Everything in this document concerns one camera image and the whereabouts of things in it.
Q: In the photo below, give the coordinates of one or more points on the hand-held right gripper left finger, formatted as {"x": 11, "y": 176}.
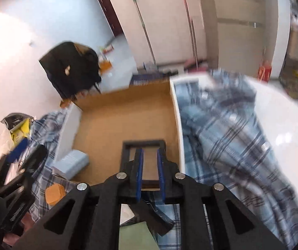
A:
{"x": 139, "y": 177}

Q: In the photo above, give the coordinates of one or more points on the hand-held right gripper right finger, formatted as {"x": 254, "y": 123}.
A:
{"x": 161, "y": 177}

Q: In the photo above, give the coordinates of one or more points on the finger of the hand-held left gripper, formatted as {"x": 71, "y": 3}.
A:
{"x": 34, "y": 157}

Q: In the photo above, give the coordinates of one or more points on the black picture frame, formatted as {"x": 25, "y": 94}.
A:
{"x": 126, "y": 151}

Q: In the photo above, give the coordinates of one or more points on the pale plastic-wrapped packet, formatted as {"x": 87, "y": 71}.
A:
{"x": 72, "y": 161}

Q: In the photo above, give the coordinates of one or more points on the white box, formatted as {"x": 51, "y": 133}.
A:
{"x": 126, "y": 214}

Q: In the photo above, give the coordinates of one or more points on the black film-wrapped item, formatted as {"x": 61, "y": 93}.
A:
{"x": 152, "y": 220}

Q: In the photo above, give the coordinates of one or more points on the cardboard box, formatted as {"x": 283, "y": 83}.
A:
{"x": 112, "y": 125}

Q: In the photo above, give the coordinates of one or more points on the green cloth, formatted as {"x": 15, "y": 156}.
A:
{"x": 135, "y": 238}

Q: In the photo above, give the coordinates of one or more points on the plastic bag with yellow packets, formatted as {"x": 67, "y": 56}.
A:
{"x": 18, "y": 132}

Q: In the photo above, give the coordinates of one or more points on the orange block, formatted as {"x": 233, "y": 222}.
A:
{"x": 55, "y": 194}

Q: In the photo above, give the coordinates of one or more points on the orange cloth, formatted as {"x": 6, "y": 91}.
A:
{"x": 64, "y": 104}

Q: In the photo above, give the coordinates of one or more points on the blue plaid blanket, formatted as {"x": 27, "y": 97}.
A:
{"x": 229, "y": 135}

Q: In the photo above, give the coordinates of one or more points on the black jacket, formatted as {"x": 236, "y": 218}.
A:
{"x": 68, "y": 67}

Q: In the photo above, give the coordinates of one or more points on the dark blue striped rug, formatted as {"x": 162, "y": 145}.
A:
{"x": 149, "y": 79}

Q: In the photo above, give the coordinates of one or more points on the orange bag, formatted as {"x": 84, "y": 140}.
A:
{"x": 105, "y": 66}

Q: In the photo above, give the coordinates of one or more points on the red bag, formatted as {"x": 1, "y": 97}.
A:
{"x": 265, "y": 71}

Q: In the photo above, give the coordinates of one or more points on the red broom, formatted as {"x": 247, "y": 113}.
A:
{"x": 188, "y": 28}

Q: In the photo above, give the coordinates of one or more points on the dark red door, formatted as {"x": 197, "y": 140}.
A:
{"x": 108, "y": 10}

